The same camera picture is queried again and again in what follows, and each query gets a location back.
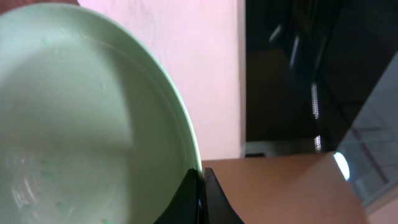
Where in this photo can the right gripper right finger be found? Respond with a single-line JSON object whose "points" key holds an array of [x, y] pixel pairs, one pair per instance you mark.
{"points": [[216, 207]]}

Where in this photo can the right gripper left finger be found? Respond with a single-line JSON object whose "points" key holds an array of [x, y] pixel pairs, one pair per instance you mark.
{"points": [[184, 206]]}

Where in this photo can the light green plate top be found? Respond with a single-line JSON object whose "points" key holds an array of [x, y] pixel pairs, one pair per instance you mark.
{"points": [[93, 130]]}

